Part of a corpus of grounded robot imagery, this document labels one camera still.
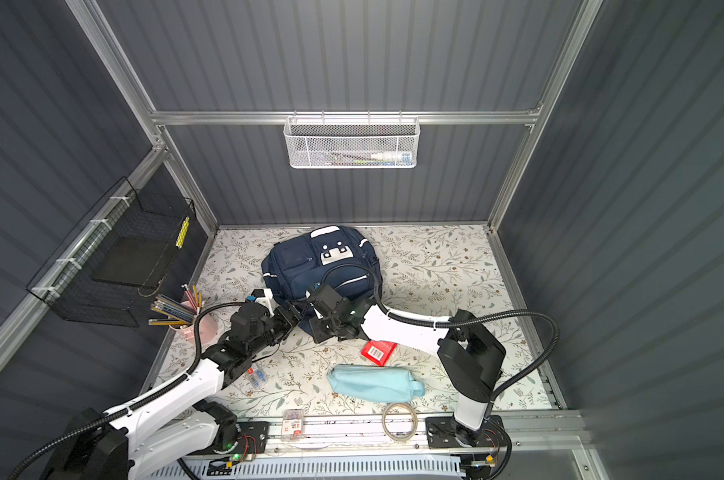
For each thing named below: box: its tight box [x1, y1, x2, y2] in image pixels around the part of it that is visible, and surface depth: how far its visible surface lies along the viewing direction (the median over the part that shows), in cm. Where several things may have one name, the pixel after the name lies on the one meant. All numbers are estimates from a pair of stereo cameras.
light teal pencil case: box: [326, 364, 425, 403], surface depth 79 cm
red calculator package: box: [361, 340, 397, 367], surface depth 88 cm
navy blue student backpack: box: [262, 226, 381, 335], surface depth 102 cm
